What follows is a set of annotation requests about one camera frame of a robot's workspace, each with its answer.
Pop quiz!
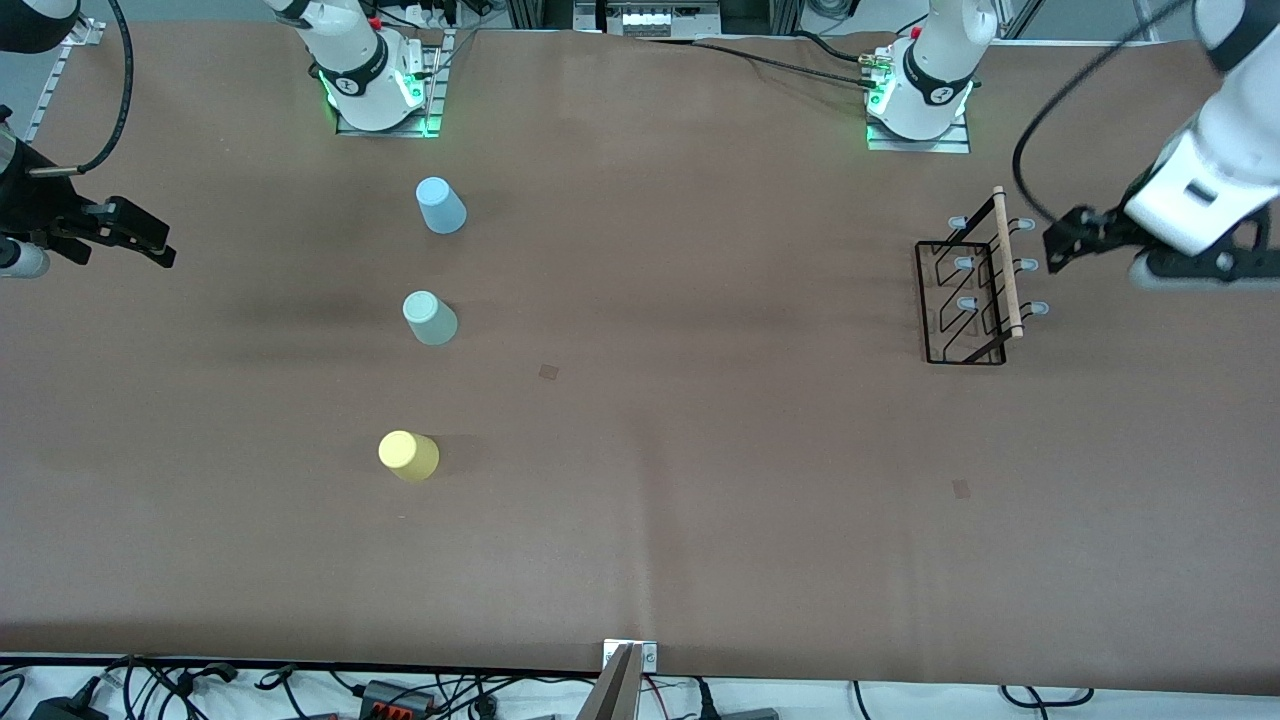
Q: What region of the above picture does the black wire cup holder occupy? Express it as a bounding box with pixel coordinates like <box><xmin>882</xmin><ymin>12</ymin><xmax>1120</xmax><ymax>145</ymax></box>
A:
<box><xmin>915</xmin><ymin>186</ymin><xmax>1050</xmax><ymax>366</ymax></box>

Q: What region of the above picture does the mint green plastic cup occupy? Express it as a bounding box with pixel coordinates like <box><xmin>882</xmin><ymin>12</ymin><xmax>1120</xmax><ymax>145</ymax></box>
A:
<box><xmin>402</xmin><ymin>291</ymin><xmax>459</xmax><ymax>347</ymax></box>

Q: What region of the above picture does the yellow plastic cup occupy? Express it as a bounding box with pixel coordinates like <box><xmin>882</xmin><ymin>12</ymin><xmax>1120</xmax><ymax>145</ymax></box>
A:
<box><xmin>378</xmin><ymin>430</ymin><xmax>440</xmax><ymax>483</ymax></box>

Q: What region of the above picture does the light blue plastic cup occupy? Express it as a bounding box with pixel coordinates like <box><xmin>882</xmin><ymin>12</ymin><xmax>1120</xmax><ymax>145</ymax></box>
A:
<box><xmin>415</xmin><ymin>177</ymin><xmax>468</xmax><ymax>235</ymax></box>

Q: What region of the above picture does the white power strip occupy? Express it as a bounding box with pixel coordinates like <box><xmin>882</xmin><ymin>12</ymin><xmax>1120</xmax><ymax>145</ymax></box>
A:
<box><xmin>375</xmin><ymin>0</ymin><xmax>471</xmax><ymax>29</ymax></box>

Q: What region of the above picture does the black power adapter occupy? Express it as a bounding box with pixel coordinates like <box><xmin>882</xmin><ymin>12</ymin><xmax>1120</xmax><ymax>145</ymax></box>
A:
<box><xmin>28</xmin><ymin>697</ymin><xmax>109</xmax><ymax>720</ymax></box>

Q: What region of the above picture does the grey electronics box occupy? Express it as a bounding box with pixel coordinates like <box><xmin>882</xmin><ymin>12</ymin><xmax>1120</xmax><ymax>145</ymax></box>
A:
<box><xmin>600</xmin><ymin>0</ymin><xmax>723</xmax><ymax>37</ymax></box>

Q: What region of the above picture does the black orange connector box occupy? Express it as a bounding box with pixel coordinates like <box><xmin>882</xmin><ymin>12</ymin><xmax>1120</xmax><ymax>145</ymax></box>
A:
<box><xmin>360</xmin><ymin>680</ymin><xmax>436</xmax><ymax>717</ymax></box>

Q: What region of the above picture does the grey stand beam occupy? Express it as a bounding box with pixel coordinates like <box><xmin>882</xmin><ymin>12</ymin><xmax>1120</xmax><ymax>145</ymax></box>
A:
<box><xmin>577</xmin><ymin>645</ymin><xmax>644</xmax><ymax>720</ymax></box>

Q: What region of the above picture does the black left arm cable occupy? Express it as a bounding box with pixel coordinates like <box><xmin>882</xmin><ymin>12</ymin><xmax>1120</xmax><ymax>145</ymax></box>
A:
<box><xmin>1012</xmin><ymin>0</ymin><xmax>1196</xmax><ymax>226</ymax></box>

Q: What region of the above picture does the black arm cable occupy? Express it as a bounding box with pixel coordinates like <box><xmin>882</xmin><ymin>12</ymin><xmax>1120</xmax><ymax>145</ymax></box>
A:
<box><xmin>1012</xmin><ymin>0</ymin><xmax>1196</xmax><ymax>226</ymax></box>
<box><xmin>28</xmin><ymin>0</ymin><xmax>136</xmax><ymax>179</ymax></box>

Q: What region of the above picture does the aluminium rail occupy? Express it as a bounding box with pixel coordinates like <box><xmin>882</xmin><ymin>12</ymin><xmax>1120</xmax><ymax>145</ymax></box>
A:
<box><xmin>20</xmin><ymin>20</ymin><xmax>106</xmax><ymax>146</ymax></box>

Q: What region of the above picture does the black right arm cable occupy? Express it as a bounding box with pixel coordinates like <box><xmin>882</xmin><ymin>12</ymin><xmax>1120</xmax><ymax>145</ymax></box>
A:
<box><xmin>28</xmin><ymin>0</ymin><xmax>136</xmax><ymax>179</ymax></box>

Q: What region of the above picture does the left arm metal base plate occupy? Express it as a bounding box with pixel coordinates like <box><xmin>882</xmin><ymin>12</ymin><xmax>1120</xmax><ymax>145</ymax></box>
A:
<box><xmin>866</xmin><ymin>100</ymin><xmax>972</xmax><ymax>154</ymax></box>

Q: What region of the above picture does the short black table cable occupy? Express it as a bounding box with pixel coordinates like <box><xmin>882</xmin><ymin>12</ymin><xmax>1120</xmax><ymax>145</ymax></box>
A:
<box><xmin>793</xmin><ymin>28</ymin><xmax>869</xmax><ymax>65</ymax></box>

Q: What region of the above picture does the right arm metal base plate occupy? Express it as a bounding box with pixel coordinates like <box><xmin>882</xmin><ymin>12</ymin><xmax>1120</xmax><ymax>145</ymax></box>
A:
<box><xmin>335</xmin><ymin>30</ymin><xmax>447</xmax><ymax>138</ymax></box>

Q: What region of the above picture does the long black table cable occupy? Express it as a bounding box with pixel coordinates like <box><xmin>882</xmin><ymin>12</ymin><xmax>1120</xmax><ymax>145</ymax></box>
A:
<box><xmin>640</xmin><ymin>36</ymin><xmax>873</xmax><ymax>91</ymax></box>

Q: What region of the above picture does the black cable loop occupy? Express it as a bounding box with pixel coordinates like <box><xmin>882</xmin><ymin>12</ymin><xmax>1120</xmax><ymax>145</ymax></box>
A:
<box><xmin>1000</xmin><ymin>685</ymin><xmax>1096</xmax><ymax>710</ymax></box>

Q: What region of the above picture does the aluminium frame post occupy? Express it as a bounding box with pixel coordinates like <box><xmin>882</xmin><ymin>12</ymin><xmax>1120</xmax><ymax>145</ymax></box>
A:
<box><xmin>508</xmin><ymin>0</ymin><xmax>576</xmax><ymax>31</ymax></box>

